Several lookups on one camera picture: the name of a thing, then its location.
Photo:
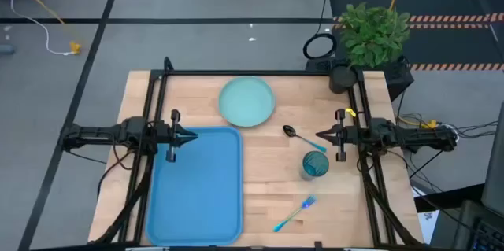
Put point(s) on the green leafy plant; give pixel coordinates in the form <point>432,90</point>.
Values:
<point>372,34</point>

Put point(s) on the black aluminium table frame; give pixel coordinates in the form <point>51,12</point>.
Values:
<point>236,72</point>

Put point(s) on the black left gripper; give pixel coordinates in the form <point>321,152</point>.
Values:
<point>173,137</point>

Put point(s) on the black floor mat striped edges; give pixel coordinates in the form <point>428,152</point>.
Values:
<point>433,1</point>

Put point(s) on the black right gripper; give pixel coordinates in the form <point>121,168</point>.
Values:
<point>342,135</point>

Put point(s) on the teal round plate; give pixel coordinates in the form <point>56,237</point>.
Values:
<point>247,101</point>

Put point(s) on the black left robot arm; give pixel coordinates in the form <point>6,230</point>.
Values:
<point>98,137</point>

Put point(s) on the yellow tag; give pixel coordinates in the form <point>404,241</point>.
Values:
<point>350,112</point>

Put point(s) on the black plant pot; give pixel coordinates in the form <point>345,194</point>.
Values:
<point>342,80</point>

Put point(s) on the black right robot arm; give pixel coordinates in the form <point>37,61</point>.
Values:
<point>413,139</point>

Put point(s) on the black keyboard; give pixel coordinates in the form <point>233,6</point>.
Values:
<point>488,239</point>

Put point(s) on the teal faceted plastic cup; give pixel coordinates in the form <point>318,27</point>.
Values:
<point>315,164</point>

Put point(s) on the blue plastic tray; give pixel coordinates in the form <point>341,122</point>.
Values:
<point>197,188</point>

